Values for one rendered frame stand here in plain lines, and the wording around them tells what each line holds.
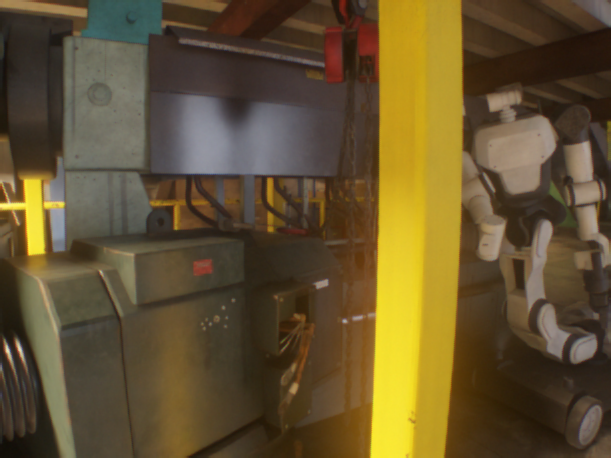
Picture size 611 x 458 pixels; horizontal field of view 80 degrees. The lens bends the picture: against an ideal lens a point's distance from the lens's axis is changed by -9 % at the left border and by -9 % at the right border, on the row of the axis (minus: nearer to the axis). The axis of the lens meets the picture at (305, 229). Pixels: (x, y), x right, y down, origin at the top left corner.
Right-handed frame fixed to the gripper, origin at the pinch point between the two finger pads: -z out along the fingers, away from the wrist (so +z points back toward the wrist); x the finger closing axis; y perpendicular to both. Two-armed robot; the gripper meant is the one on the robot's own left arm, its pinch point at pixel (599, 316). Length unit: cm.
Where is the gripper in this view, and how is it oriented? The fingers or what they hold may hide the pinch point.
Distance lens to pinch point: 183.4
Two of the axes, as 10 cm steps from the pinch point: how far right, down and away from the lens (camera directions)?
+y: 8.9, -1.7, -4.2
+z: -2.1, -9.8, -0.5
